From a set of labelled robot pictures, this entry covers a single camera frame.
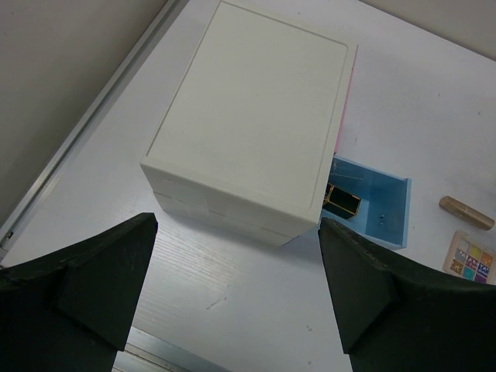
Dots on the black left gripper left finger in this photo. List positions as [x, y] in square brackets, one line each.
[72, 309]

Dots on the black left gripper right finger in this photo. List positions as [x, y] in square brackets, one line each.
[394, 314]

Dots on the light blue drawer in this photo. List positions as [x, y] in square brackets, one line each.
[385, 202]

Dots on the black gold lipstick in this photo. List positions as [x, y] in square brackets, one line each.
[340, 202]

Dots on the gold lipstick tube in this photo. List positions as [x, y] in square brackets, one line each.
[466, 213]

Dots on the pink drawer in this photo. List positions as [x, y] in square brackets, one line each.
[341, 125]

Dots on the colourful eyeshadow palette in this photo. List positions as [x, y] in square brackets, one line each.
[468, 259]

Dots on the white drawer cabinet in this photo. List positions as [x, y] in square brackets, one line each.
[248, 139]

